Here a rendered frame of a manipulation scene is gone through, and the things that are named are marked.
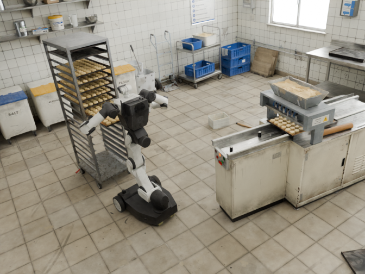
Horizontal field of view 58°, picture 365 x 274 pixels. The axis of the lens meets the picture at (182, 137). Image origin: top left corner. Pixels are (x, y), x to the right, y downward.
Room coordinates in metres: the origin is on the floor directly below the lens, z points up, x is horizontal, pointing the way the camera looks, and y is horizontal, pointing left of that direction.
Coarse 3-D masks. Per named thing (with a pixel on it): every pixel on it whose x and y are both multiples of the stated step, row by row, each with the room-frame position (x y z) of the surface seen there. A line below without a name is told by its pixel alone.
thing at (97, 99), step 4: (64, 96) 3.79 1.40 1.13; (68, 96) 3.72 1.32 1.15; (100, 96) 3.64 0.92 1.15; (104, 96) 3.67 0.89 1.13; (108, 96) 3.61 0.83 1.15; (72, 100) 3.61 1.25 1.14; (76, 100) 3.58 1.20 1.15; (88, 100) 3.59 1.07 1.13; (92, 100) 3.53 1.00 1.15; (96, 100) 3.55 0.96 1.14; (100, 100) 3.51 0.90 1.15; (104, 100) 3.54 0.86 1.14; (84, 104) 3.43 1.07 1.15; (88, 104) 3.46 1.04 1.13; (92, 104) 3.44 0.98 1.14
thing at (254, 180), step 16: (272, 128) 3.06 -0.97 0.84; (224, 144) 2.82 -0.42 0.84; (240, 144) 2.79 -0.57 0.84; (288, 144) 2.79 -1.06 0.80; (240, 160) 2.57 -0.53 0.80; (256, 160) 2.64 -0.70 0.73; (272, 160) 2.71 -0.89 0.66; (224, 176) 2.66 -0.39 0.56; (240, 176) 2.57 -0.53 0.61; (256, 176) 2.64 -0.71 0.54; (272, 176) 2.72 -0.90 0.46; (224, 192) 2.67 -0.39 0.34; (240, 192) 2.57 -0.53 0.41; (256, 192) 2.65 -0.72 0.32; (272, 192) 2.72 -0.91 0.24; (224, 208) 2.68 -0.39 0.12; (240, 208) 2.57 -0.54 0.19; (256, 208) 2.65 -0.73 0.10
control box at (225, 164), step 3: (216, 147) 2.77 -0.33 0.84; (216, 150) 2.74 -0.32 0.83; (219, 150) 2.72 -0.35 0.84; (216, 153) 2.75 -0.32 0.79; (222, 153) 2.66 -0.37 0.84; (219, 156) 2.68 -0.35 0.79; (222, 156) 2.64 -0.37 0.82; (225, 156) 2.60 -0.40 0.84; (216, 159) 2.75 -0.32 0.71; (219, 159) 2.69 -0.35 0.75; (222, 159) 2.64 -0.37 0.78; (225, 159) 2.58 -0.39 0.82; (219, 162) 2.68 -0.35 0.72; (225, 162) 2.58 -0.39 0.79; (228, 162) 2.58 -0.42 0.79; (222, 165) 2.64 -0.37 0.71; (225, 165) 2.58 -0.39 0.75; (228, 165) 2.58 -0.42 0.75; (225, 168) 2.58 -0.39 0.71; (228, 168) 2.58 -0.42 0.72
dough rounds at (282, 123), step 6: (270, 120) 3.10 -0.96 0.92; (276, 120) 3.10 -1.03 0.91; (282, 120) 3.07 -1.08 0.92; (288, 120) 3.09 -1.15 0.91; (282, 126) 2.94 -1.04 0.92; (288, 126) 2.93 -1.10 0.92; (294, 126) 2.92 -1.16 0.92; (300, 126) 2.92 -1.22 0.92; (288, 132) 2.84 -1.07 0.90; (294, 132) 2.80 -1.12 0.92; (300, 132) 2.82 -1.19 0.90
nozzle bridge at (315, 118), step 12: (264, 96) 3.24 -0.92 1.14; (276, 96) 3.12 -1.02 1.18; (288, 108) 2.86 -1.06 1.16; (300, 108) 2.80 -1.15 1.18; (312, 108) 2.78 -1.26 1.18; (324, 108) 2.76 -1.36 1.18; (300, 120) 2.81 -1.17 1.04; (312, 120) 2.64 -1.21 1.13; (324, 120) 2.70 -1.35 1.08; (312, 132) 2.68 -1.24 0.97; (312, 144) 2.66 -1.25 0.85
